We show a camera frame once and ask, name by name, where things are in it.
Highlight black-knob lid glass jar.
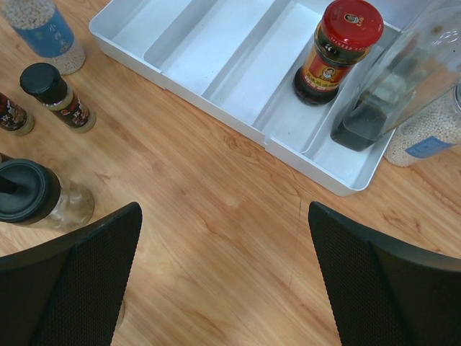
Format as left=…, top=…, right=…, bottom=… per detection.
left=1, top=159, right=94, bottom=231

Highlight tall jar white beads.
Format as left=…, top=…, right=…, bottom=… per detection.
left=1, top=1, right=86, bottom=75

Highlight red-lid sauce jar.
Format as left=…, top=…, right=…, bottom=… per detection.
left=293, top=1, right=384, bottom=106

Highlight small black-cap spice bottle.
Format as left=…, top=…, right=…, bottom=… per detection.
left=1, top=94, right=35, bottom=136

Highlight white divided tray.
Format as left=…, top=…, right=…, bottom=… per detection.
left=89, top=1, right=398, bottom=196

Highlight oil bottle with dark sauce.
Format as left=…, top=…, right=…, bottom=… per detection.
left=331, top=1, right=460, bottom=151

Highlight white-contents jar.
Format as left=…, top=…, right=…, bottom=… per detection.
left=384, top=84, right=460, bottom=167

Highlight small spice bottle upper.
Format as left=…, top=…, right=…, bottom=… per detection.
left=19, top=63, right=97, bottom=133

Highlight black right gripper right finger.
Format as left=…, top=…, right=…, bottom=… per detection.
left=308, top=202, right=460, bottom=345

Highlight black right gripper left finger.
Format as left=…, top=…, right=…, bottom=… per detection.
left=1, top=202, right=143, bottom=345

